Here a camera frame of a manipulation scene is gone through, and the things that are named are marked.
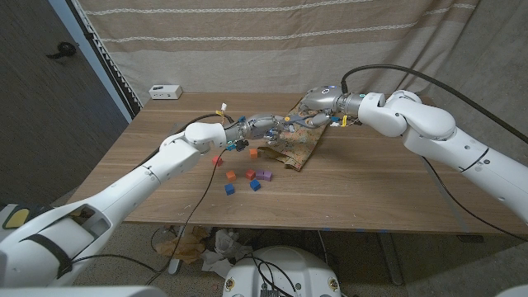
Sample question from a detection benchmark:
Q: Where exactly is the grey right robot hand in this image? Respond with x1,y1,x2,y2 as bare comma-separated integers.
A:
299,85,352,127

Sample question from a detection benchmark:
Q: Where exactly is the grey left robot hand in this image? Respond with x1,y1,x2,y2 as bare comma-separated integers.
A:
233,114,290,146

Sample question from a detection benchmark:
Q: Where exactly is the floral brown wrapping paper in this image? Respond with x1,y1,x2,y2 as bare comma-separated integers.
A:
257,101,331,172

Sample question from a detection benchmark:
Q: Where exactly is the crumpled white paper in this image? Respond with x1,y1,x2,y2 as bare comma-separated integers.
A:
200,229,255,280

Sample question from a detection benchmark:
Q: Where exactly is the crumpled brown paper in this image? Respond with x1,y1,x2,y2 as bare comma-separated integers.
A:
155,226,211,265

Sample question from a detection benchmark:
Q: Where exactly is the beige striped curtain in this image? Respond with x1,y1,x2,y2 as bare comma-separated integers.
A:
76,0,482,107

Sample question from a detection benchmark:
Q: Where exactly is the white power strip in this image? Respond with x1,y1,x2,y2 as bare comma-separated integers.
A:
148,84,183,101

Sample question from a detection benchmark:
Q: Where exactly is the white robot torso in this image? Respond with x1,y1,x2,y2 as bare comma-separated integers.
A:
222,246,342,297

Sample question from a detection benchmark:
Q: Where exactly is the metal table leg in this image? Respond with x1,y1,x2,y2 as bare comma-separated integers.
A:
167,225,186,276
377,233,405,286

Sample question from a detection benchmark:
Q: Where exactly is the dark wooden door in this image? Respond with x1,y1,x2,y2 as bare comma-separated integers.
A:
0,0,132,210

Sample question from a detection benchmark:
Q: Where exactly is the black yellow foot pedal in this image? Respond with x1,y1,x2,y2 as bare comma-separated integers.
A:
2,204,46,231

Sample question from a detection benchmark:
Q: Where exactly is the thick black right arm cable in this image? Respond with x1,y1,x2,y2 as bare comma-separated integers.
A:
340,64,528,145

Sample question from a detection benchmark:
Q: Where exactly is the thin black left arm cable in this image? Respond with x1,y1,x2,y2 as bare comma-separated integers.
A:
69,148,227,286

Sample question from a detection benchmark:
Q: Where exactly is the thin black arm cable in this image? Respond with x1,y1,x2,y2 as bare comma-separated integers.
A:
69,148,227,286
421,156,528,243

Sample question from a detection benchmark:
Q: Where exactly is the black torso cable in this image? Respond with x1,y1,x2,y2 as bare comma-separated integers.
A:
245,254,299,297

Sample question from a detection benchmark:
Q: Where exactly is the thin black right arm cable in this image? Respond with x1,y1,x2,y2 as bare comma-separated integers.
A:
421,156,528,243

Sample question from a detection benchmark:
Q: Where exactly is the black backdrop frame bar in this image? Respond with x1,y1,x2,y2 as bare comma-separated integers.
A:
65,0,144,121

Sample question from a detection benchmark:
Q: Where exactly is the black door handle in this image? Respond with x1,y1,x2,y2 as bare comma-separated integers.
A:
45,41,78,60

